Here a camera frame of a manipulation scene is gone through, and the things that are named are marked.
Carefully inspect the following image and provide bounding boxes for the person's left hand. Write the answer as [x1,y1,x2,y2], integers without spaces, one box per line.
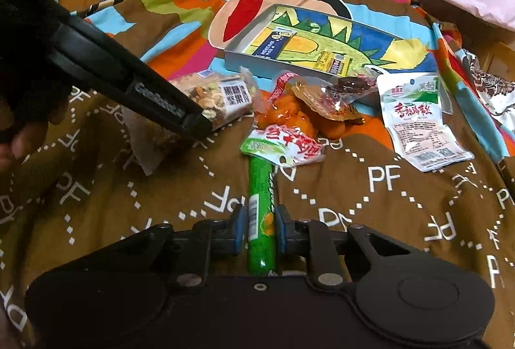
[0,119,51,173]

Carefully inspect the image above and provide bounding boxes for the small yellow packet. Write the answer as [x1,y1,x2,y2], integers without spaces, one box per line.
[316,49,353,77]

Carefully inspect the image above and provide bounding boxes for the white floral cloth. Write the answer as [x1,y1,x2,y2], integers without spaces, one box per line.
[440,23,515,159]

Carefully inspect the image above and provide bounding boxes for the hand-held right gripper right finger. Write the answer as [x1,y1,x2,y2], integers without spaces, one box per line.
[276,204,412,289]

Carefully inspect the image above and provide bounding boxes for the red white green snack packet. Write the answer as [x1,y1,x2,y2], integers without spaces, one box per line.
[240,126,326,167]

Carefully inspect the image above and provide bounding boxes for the green sausage stick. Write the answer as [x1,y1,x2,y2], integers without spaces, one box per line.
[246,155,279,277]

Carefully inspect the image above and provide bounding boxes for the clear mixed nuts packet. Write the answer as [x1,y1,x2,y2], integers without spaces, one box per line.
[121,69,258,177]

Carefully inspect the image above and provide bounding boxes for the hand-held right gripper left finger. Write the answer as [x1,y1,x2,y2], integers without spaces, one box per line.
[92,204,245,289]

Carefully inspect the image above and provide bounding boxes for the orange snack packet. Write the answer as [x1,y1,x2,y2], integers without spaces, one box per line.
[253,69,351,141]

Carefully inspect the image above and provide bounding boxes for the grey box with colourful drawing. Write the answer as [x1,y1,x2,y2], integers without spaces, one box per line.
[223,3,440,108]

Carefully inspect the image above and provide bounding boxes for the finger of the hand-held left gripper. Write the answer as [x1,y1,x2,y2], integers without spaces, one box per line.
[183,102,214,140]

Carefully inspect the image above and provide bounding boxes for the blue yellow packet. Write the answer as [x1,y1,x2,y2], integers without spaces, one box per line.
[253,27,299,61]

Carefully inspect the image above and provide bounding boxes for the colourful printed blanket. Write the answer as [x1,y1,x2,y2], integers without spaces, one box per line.
[0,0,515,349]

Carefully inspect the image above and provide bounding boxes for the brown red snack packet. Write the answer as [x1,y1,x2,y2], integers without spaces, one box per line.
[292,73,379,125]

